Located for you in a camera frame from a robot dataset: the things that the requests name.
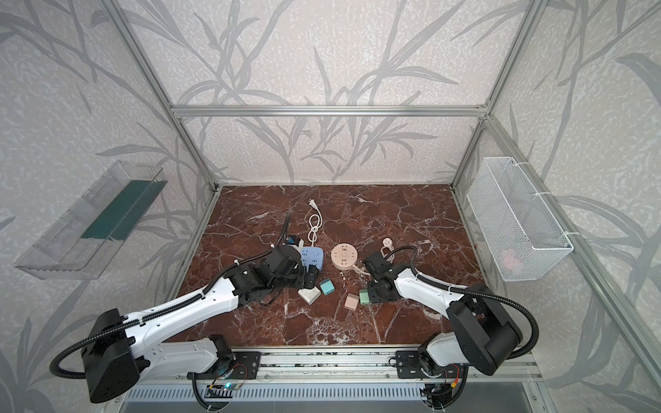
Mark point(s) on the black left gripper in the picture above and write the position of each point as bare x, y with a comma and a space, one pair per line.
305, 276

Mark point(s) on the pink cube adapter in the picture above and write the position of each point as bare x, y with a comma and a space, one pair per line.
352, 302

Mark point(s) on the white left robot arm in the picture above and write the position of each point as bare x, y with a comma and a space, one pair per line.
203, 358

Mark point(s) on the pink round power strip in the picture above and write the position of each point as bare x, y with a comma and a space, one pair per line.
344, 256

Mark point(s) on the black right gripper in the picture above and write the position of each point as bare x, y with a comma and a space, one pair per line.
376, 286

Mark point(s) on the light green cube adapter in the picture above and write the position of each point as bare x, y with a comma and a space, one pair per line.
364, 297

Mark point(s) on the teal cube adapter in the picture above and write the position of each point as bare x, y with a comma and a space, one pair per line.
327, 287

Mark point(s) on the aluminium front rail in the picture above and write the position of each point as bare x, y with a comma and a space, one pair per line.
356, 364

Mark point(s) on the blue square power strip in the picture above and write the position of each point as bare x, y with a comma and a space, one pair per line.
312, 256

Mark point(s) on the clear plastic wall tray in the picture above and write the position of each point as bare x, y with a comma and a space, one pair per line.
82, 243

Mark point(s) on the white cube adapter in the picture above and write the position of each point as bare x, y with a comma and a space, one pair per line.
309, 295

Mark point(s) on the white wire mesh basket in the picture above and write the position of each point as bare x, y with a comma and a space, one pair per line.
522, 234

